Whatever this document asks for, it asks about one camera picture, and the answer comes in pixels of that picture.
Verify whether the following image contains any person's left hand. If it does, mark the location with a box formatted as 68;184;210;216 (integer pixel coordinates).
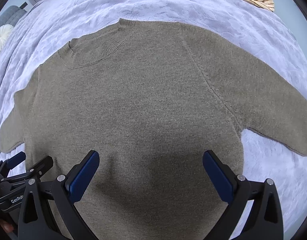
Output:
0;220;14;233

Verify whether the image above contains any lavender plush bed blanket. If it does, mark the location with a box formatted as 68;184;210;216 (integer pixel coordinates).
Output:
0;0;307;239

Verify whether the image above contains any olive brown knit sweater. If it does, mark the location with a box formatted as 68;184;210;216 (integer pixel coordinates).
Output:
0;19;307;239

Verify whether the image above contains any grey quilted headboard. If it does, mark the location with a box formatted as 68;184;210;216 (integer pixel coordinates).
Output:
0;2;28;27

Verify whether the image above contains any round white pleated cushion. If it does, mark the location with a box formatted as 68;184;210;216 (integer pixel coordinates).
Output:
0;24;14;52

